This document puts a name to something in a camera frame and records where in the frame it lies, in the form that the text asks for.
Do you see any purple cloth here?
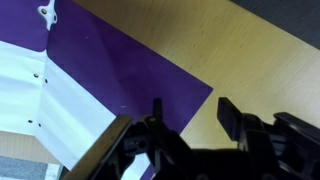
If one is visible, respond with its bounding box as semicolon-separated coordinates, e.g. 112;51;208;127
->
0;0;214;180

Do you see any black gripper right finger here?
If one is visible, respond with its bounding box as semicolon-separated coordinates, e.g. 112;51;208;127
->
216;96;320;180

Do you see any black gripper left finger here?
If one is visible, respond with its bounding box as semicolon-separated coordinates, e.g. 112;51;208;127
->
63;97;198;180

